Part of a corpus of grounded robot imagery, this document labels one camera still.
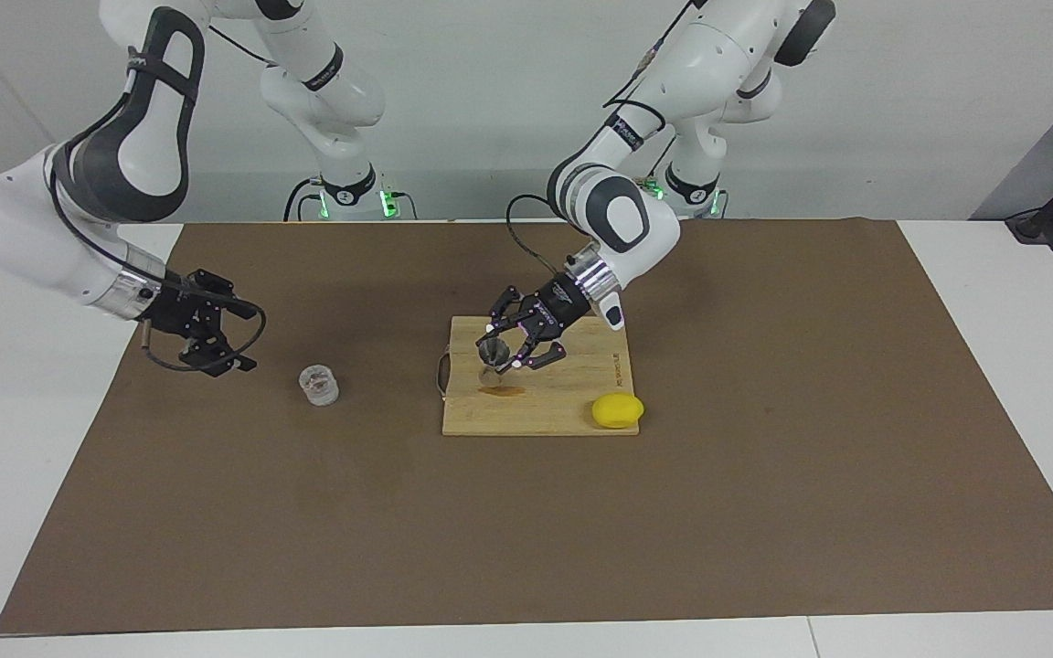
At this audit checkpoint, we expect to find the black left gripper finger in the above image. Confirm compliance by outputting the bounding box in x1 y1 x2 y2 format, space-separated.
487 286 535 336
510 329 569 372

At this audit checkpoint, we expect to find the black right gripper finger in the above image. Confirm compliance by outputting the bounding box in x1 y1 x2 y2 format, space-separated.
190 268 258 319
181 315 258 376

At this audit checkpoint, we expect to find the steel double jigger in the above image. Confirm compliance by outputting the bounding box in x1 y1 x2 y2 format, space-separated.
476 335 511 377

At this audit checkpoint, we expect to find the clear glass cup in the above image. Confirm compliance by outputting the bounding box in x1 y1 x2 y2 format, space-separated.
298 365 341 407

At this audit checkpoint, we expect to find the wooden cutting board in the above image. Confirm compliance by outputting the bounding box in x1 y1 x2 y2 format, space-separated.
435 315 640 438

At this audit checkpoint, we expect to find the yellow lemon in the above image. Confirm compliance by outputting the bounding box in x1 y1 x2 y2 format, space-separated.
591 393 645 430

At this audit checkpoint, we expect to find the brown table mat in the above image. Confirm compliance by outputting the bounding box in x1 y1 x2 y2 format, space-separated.
0 218 1053 636

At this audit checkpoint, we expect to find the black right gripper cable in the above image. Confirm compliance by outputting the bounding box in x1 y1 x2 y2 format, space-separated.
141 291 268 373

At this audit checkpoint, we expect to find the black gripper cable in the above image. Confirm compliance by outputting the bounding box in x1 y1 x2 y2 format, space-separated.
141 291 268 373
505 0 706 275

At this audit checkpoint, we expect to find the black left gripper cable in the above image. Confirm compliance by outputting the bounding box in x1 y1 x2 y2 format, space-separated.
505 0 706 275

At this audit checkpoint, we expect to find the black base cable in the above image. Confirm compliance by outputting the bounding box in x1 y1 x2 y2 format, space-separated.
284 176 324 223

